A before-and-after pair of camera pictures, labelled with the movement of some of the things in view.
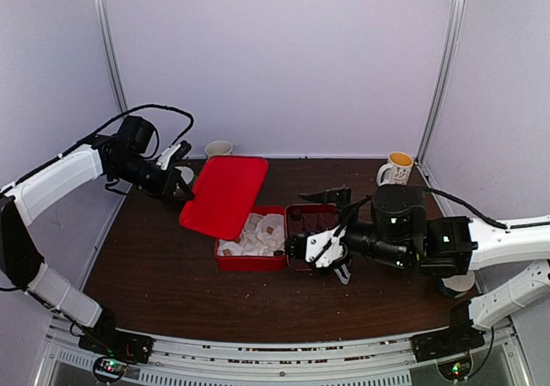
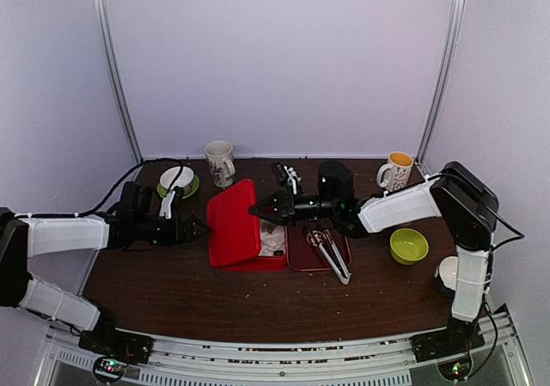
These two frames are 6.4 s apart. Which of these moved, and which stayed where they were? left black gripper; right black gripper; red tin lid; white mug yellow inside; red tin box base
Moved: right black gripper; left black gripper; red tin lid
Stayed: white mug yellow inside; red tin box base
